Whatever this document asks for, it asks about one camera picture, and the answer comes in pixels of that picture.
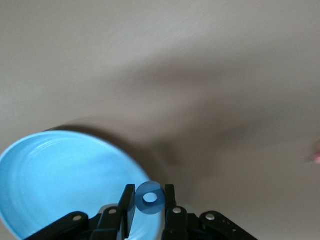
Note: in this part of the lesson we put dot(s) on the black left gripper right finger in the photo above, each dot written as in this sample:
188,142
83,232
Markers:
170,200

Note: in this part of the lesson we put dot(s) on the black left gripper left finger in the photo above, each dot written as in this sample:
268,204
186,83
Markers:
130,200

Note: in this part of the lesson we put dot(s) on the blue foam letter o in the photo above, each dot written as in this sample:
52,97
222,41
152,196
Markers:
140,200

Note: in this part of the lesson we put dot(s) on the salmon foam letter b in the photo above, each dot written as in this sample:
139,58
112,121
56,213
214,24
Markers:
317,156

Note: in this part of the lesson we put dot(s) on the blue plate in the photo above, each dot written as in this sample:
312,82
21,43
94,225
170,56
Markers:
62,175

